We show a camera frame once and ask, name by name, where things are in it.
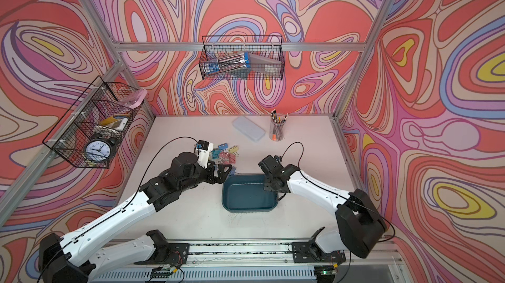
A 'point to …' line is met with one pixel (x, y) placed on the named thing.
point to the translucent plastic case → (248, 128)
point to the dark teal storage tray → (246, 193)
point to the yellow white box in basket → (116, 121)
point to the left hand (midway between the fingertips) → (225, 165)
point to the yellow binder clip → (234, 150)
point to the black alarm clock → (99, 149)
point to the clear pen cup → (277, 126)
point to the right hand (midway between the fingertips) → (274, 189)
